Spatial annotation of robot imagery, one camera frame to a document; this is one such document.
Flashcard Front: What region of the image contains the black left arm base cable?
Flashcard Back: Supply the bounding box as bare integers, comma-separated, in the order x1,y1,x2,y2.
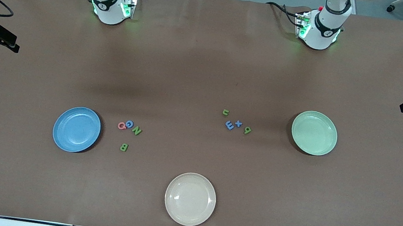
263,1,301,27

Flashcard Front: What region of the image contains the beige plate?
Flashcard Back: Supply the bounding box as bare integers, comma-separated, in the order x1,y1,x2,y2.
161,169,220,226

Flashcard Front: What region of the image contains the green plate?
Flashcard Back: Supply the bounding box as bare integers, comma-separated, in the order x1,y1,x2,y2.
288,108,340,159

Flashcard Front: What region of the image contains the brown table cover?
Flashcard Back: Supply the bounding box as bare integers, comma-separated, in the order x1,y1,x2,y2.
0,0,403,226

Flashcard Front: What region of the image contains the blue plate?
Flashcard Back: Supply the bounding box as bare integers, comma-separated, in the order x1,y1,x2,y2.
51,104,104,156

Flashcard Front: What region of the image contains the office chair caster leg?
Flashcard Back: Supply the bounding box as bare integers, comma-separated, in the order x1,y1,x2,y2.
386,0,403,15

